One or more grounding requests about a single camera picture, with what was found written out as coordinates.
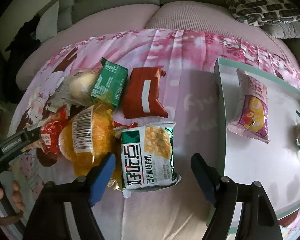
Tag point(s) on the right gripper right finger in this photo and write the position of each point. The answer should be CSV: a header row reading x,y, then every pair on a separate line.
x,y
257,220

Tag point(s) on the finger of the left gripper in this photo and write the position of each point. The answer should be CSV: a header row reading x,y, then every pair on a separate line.
x,y
12,146

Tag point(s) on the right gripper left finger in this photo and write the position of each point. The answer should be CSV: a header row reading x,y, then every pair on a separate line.
x,y
61,208

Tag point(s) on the red snack pouch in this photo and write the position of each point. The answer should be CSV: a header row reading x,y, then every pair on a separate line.
x,y
47,145

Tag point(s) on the orange cake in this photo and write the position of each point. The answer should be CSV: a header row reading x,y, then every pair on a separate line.
x,y
88,137

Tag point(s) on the steamed cake clear wrapper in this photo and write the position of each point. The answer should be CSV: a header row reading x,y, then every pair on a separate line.
x,y
74,90

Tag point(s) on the purple swiss roll pack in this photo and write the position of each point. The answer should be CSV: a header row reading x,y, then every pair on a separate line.
x,y
251,115

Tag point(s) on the green white crisp rice pack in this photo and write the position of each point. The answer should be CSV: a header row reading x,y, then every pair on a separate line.
x,y
147,160

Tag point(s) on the dark red snack pack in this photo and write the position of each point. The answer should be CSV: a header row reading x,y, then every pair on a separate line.
x,y
142,94

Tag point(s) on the red beef candy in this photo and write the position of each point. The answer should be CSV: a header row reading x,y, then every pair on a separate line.
x,y
118,126

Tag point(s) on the left hand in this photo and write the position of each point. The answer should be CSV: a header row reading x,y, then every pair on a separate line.
x,y
17,198

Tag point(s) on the teal rimmed white tray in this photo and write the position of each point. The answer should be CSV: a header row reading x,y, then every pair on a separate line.
x,y
276,164

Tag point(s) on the dark clothing on sofa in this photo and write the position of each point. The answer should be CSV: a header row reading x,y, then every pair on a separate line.
x,y
25,34

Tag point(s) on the green snack pack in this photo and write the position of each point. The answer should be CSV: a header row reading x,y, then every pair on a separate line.
x,y
110,83

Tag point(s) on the white pillow on sofa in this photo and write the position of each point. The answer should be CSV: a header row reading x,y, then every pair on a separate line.
x,y
48,25

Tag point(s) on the grey sofa with pink cover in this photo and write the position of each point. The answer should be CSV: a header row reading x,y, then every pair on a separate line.
x,y
80,19

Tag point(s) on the grey cushion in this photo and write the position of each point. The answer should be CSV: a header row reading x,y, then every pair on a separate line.
x,y
283,31

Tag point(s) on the leopard print cushion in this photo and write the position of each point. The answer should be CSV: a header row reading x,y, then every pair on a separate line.
x,y
261,12

